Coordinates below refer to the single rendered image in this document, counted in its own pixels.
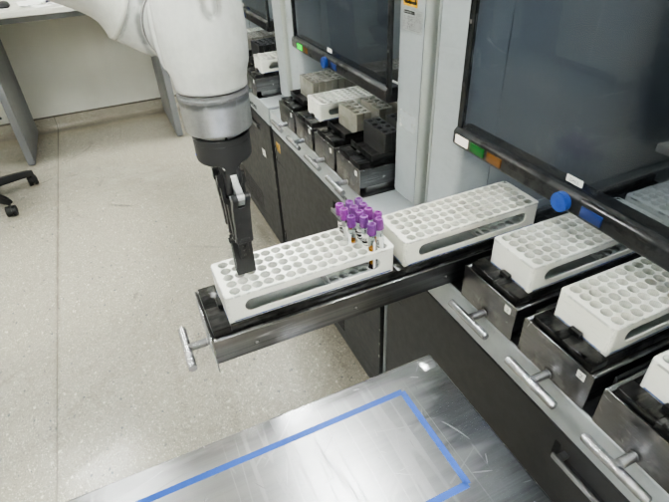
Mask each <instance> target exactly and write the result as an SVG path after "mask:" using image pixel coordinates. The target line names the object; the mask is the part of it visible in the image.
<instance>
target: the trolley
mask: <svg viewBox="0 0 669 502"><path fill-rule="evenodd" d="M67 502H553V501H552V500H551V498H550V497H549V496H548V495H547V494H546V492H545V491H544V490H543V489H542V488H541V486H540V485H539V484H538V483H537V482H536V481H535V479H534V478H533V477H532V476H531V475H530V473H529V472H528V471H527V470H526V469H525V467H524V466H523V465H522V464H521V463H520V461H519V460H518V459H517V458H516V457H515V455H514V454H513V453H512V452H511V451H510V449H509V448H508V447H507V446H506V445H505V443H504V442H503V441H502V440H501V439H500V437H499V436H498V435H497V434H496V433H495V431H494V430H493V429H492V428H491V427H490V425H489V424H488V423H487V422H486V421H485V420H484V418H483V417H482V416H481V415H480V414H479V412H478V411H477V410H476V409H475V408H474V406H473V405H472V404H471V403H470V402H469V400H468V399H467V398H466V397H465V396H464V394H463V393H462V392H461V391H460V390H459V388H458V387H457V386H456V385H455V384H454V382H453V381H452V380H451V379H449V377H448V376H447V375H446V374H445V373H444V371H443V370H442V369H441V368H440V367H439V365H438V364H437V363H436V362H435V361H434V360H433V358H432V357H431V356H430V355H428V356H425V357H423V358H420V359H418V360H415V361H413V362H410V363H408V364H405V365H403V366H401V367H398V368H396V369H393V370H391V371H388V372H386V373H383V374H381V375H378V376H374V377H372V378H369V379H367V380H365V381H362V382H360V383H357V384H355V385H352V386H350V387H347V388H345V389H342V390H340V391H337V392H335V393H332V394H330V395H327V396H325V397H323V398H320V399H318V400H315V401H313V402H310V403H308V404H305V405H303V406H300V407H298V408H295V409H293V410H290V411H288V412H285V413H283V414H281V415H278V416H276V417H273V418H271V419H268V420H266V421H263V422H261V423H258V424H256V425H253V426H251V427H248V428H246V429H243V430H241V431H239V432H236V433H234V434H231V435H229V436H226V437H224V438H221V439H219V440H216V441H214V442H211V443H209V444H206V445H204V446H201V447H199V448H197V449H194V450H192V451H189V452H187V453H184V454H182V455H179V456H177V457H174V458H172V459H169V460H167V461H164V462H162V463H160V464H157V465H155V466H152V467H150V468H147V469H145V470H142V471H140V472H137V473H135V474H132V475H130V476H127V477H125V478H123V479H121V480H119V481H116V482H114V483H111V484H109V485H106V486H104V487H101V488H99V489H96V490H94V491H91V492H89V493H86V494H84V495H81V496H79V497H77V498H74V499H72V500H69V501H67Z"/></svg>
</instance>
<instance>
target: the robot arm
mask: <svg viewBox="0 0 669 502"><path fill-rule="evenodd" d="M48 1H51V2H54V3H57V4H60V5H63V6H66V7H69V8H72V9H74V10H77V11H79V12H82V13H84V14H86V15H88V16H90V17H92V18H93V19H95V20H96V21H98V22H99V24H100V25H101V26H102V27H103V28H104V30H105V31H106V33H107V35H108V37H109V38H110V39H113V40H116V41H118V42H120V43H123V44H125V45H127V46H130V47H132V48H134V49H136V50H138V51H141V52H142V53H144V54H146V55H148V56H150V57H153V56H157V57H158V58H159V61H160V63H161V65H162V67H163V69H164V70H166V71H167V72H168V74H169V76H170V78H171V80H172V82H173V85H174V88H175V91H176V98H177V100H178V103H179V107H180V112H181V116H182V120H183V125H184V129H185V131H186V132H187V133H188V134H190V135H192V139H193V144H194V148H195V153H196V157H197V159H198V161H199V162H200V163H202V164H204V165H207V166H210V167H211V172H212V176H213V178H214V179H215V182H216V187H217V191H218V194H219V198H220V203H221V207H222V211H223V215H224V222H225V223H226V225H227V224H228V232H229V233H230V235H229V238H228V240H229V243H230V244H231V248H232V253H233V258H234V263H235V268H236V271H237V273H238V275H239V276H240V275H243V274H246V273H250V272H253V271H256V264H255V258H254V252H253V246H252V241H253V239H254V236H253V229H252V219H251V209H250V201H251V194H250V193H249V191H246V187H245V182H246V176H245V172H244V170H243V169H240V164H241V162H243V161H244V160H246V159H247V158H248V157H249V156H250V155H251V153H252V146H251V141H250V134H249V127H250V126H251V125H252V122H253V120H252V113H251V104H250V97H249V86H248V82H247V67H248V62H249V50H248V38H247V29H246V22H245V16H244V10H243V5H242V0H48ZM231 233H232V234H231Z"/></svg>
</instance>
